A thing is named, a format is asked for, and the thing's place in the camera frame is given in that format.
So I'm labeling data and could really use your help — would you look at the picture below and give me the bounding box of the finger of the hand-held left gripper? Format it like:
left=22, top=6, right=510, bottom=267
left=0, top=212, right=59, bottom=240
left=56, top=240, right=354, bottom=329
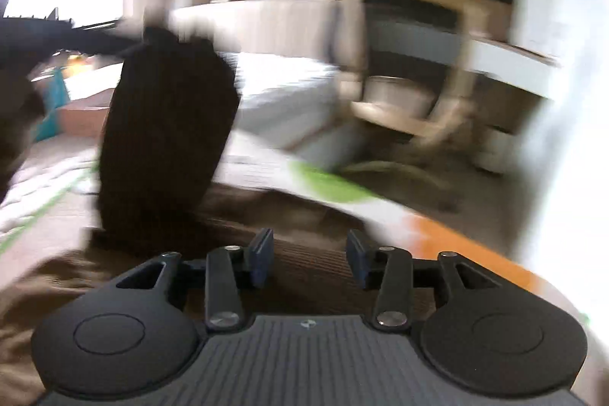
left=71, top=24, right=154, bottom=56

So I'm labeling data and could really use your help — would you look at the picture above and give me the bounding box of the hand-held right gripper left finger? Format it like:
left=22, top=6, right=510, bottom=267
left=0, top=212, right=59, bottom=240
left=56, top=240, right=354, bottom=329
left=116, top=229, right=276, bottom=333

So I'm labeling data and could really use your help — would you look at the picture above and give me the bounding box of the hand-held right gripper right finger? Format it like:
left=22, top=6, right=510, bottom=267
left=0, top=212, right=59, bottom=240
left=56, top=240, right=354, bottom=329
left=346, top=229, right=501, bottom=333

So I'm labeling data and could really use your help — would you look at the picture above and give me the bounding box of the brown ribbed dotted garment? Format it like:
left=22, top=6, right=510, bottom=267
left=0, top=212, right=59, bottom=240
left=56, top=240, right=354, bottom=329
left=0, top=24, right=443, bottom=406

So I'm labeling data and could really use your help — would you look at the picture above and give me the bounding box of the person's left forearm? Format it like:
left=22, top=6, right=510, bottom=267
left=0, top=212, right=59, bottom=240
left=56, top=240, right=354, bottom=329
left=0, top=66, right=47, bottom=200

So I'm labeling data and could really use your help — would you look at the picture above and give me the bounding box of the teal bag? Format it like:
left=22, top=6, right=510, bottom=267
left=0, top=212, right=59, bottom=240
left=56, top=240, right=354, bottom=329
left=35, top=67, right=70, bottom=141

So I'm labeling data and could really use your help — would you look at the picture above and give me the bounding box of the beige padded bed headboard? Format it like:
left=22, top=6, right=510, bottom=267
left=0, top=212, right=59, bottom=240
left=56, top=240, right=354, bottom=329
left=170, top=0, right=344, bottom=70

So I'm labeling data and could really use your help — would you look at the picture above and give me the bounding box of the white round bin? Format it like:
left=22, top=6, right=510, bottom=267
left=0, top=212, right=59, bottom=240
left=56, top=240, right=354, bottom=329
left=475, top=127, right=525, bottom=175

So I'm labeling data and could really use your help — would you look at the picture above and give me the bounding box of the beige mesh office chair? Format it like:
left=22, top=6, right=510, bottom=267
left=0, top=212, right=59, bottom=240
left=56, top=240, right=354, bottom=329
left=334, top=0, right=515, bottom=213

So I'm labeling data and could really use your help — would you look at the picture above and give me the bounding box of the white desk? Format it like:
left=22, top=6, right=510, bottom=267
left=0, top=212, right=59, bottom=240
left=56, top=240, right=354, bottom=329
left=465, top=39, right=572, bottom=103

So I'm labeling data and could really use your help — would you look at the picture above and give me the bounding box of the white box on desk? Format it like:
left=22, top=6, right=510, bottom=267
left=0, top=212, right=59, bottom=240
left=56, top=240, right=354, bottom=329
left=510, top=0, right=572, bottom=61

